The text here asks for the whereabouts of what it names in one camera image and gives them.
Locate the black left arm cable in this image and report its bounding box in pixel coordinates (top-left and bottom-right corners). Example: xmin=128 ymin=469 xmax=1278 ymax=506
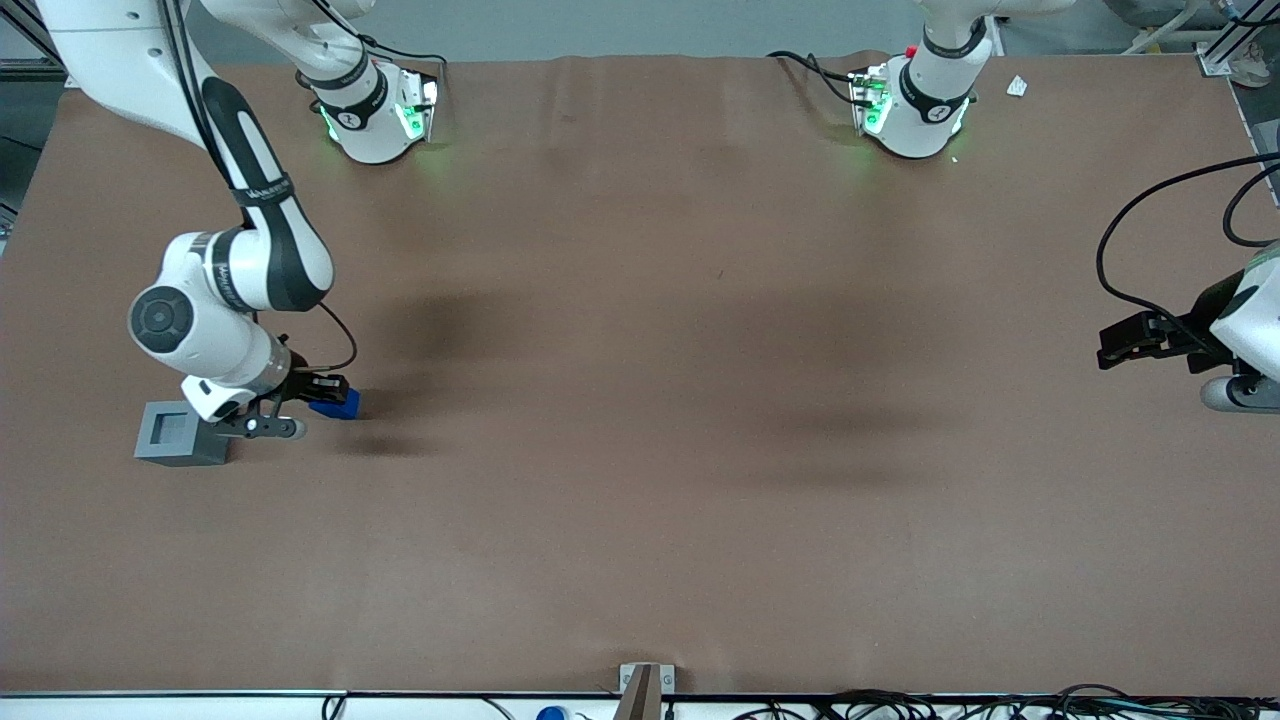
xmin=1096 ymin=153 xmax=1280 ymax=336

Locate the gray square base block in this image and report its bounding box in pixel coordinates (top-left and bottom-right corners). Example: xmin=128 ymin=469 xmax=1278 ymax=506
xmin=134 ymin=400 xmax=234 ymax=468

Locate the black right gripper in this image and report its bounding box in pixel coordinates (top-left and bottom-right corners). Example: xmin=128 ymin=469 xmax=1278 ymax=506
xmin=272 ymin=363 xmax=351 ymax=407

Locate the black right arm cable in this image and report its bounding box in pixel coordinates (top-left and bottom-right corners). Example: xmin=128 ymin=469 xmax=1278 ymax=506
xmin=160 ymin=0 xmax=359 ymax=374

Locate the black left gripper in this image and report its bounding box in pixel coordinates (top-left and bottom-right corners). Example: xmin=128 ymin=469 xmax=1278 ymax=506
xmin=1096 ymin=270 xmax=1247 ymax=374

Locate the tangled black cable bundle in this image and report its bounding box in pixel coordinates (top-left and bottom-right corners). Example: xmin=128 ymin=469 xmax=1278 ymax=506
xmin=730 ymin=684 xmax=1280 ymax=720

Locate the brown table mat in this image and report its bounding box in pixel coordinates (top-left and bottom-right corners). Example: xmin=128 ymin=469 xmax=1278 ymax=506
xmin=0 ymin=50 xmax=1280 ymax=697

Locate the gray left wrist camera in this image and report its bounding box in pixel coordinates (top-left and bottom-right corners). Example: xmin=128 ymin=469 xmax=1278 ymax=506
xmin=1199 ymin=372 xmax=1280 ymax=415

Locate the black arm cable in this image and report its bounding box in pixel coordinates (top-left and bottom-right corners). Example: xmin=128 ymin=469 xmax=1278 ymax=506
xmin=1096 ymin=153 xmax=1280 ymax=336
xmin=160 ymin=0 xmax=359 ymax=374

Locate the gray camera mount bracket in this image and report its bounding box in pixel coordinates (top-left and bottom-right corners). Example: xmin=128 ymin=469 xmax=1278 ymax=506
xmin=612 ymin=662 xmax=677 ymax=720

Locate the white tube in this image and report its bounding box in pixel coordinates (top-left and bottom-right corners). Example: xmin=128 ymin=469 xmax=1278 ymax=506
xmin=1125 ymin=5 xmax=1206 ymax=57

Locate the aluminium frame profile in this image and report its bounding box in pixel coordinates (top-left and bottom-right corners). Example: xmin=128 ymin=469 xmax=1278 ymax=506
xmin=1195 ymin=0 xmax=1280 ymax=78
xmin=0 ymin=25 xmax=71 ymax=86

